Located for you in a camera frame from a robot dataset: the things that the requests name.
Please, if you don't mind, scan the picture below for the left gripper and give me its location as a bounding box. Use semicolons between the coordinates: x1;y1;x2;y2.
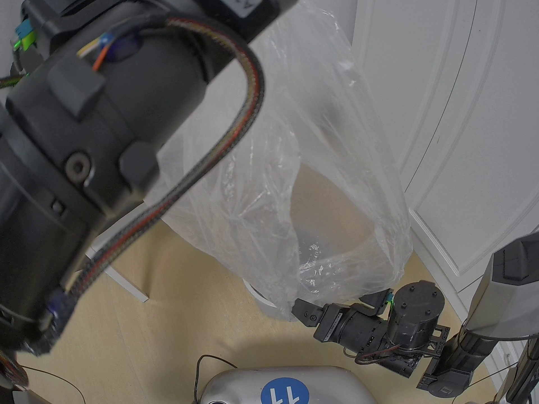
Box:
6;0;300;222

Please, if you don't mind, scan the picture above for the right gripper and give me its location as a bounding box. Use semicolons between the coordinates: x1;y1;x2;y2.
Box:
293;298;391;351

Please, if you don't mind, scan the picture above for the clear plastic bag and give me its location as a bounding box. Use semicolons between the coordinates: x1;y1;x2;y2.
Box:
158;3;413;323

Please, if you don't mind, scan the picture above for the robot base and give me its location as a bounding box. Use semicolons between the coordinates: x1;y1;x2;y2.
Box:
202;366;380;404

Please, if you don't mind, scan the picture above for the white trash bin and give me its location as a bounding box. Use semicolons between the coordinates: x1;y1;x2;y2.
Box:
244;217;398;321

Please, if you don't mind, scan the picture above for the white chair with grey padding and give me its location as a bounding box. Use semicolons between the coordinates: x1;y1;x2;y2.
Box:
84;200;150;303

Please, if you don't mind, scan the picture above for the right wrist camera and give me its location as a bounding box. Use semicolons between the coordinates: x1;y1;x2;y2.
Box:
360;290;395;318

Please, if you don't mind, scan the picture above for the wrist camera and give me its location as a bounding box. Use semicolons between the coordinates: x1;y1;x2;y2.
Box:
360;290;395;318
13;0;112;56

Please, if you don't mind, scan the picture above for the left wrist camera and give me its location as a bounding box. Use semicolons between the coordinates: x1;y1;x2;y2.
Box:
13;0;112;56

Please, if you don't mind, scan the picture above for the braided black cable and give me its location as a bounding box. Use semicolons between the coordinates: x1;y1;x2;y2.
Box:
46;13;266;336

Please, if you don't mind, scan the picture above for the thin black cable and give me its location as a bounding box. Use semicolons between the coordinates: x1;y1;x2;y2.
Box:
467;362;519;391
21;364;85;404

